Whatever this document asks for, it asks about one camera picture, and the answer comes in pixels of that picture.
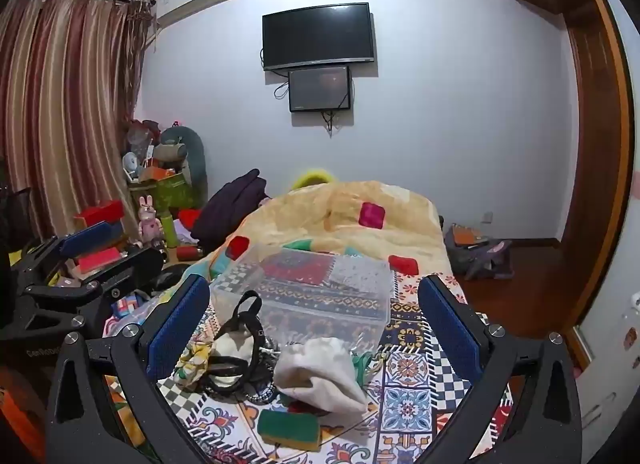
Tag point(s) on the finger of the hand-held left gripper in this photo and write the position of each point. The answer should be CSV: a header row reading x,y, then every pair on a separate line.
x,y
135,266
95,239

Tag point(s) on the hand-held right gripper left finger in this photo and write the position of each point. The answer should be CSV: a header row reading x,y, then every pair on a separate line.
x,y
177,326

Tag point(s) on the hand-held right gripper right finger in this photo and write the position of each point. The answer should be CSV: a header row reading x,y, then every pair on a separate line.
x,y
449,331

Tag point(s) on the floral cloth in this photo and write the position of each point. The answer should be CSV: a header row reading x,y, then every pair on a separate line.
x,y
192,359

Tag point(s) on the clear plastic storage box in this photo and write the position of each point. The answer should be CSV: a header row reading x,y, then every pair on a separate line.
x,y
325,304

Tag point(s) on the white cloth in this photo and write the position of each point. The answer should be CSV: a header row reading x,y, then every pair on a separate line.
x,y
320,369

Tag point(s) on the green and yellow sponge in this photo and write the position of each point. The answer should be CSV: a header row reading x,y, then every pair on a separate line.
x,y
287,429

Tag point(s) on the pink flat box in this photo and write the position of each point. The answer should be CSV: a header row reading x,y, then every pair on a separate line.
x,y
100,261

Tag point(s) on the red box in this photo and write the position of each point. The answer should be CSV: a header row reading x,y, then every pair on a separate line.
x,y
100,214

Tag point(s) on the pink rabbit toy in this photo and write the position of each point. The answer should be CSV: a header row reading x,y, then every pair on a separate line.
x,y
147,221

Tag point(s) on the green bottle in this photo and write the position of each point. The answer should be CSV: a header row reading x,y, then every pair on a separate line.
x,y
170,231

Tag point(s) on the red cylinder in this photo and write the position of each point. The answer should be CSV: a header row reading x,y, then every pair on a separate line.
x,y
187,252

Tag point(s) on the patterned bed sheet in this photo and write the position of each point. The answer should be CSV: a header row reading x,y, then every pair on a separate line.
x,y
405,374

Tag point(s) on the red cloth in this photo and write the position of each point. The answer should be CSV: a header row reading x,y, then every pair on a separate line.
x,y
190,218

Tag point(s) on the green box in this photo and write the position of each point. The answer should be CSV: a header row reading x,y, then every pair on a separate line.
x,y
172,194

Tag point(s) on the black mesh chair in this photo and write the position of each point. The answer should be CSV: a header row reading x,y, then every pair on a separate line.
x,y
15,216

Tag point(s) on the purple grey backpack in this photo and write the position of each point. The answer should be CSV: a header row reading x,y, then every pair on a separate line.
x,y
480,254

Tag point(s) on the small white fan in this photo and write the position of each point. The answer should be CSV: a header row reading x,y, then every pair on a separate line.
x,y
131,163

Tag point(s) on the orange bag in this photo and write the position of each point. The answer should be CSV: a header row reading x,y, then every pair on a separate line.
x,y
20,414

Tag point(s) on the dark purple clothing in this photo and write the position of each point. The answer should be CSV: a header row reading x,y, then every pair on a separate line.
x,y
225,209

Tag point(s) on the grey plush toy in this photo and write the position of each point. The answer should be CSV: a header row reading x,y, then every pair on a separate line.
x,y
192,154

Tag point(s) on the striped red curtain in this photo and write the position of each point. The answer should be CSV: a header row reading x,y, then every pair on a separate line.
x,y
60,109

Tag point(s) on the yellow patchwork blanket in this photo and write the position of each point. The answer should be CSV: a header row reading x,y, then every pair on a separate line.
x,y
310,214

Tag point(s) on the yellow-green fuzzy item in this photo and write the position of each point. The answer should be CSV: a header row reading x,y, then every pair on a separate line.
x,y
314,178

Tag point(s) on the white wall socket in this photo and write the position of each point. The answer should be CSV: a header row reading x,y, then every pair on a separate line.
x,y
487,217

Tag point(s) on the wooden door frame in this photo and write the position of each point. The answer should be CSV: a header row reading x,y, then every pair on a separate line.
x,y
597,144

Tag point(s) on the small black wall monitor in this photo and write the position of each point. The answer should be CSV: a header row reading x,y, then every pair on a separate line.
x,y
320,89

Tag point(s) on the large black wall television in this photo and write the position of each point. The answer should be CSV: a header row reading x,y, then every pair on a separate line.
x,y
319,36

